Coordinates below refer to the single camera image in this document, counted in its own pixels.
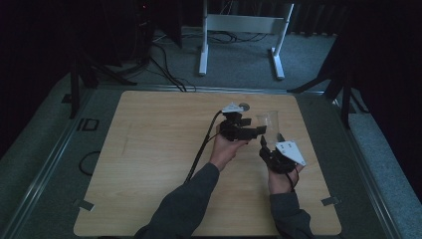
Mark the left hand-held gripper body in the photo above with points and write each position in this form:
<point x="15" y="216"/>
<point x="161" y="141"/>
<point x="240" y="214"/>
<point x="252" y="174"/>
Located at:
<point x="234" y="129"/>

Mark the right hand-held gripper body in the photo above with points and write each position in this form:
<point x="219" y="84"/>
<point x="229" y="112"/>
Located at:
<point x="282" y="157"/>

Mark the person's left hand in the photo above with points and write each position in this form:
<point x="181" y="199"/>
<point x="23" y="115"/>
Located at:
<point x="225" y="152"/>

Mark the person's right hand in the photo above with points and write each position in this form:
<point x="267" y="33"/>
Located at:
<point x="278" y="182"/>

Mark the grey round table grommet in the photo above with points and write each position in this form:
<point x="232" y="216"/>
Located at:
<point x="246" y="107"/>

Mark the grey tape piece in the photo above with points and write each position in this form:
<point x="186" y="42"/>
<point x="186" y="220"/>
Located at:
<point x="86" y="205"/>
<point x="330" y="201"/>

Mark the black tripod stand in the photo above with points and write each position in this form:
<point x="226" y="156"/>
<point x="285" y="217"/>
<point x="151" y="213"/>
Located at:
<point x="345" y="99"/>
<point x="75" y="89"/>

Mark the dark computer tower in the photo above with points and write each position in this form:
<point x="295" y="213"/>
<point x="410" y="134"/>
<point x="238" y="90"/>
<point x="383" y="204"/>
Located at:
<point x="142" y="30"/>

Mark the metal frame rail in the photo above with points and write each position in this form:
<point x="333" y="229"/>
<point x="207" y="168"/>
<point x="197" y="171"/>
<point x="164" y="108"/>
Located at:
<point x="368" y="172"/>
<point x="43" y="172"/>
<point x="212" y="89"/>

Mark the white metal stand frame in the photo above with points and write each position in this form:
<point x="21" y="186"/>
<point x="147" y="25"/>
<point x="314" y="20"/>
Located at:
<point x="244" y="24"/>

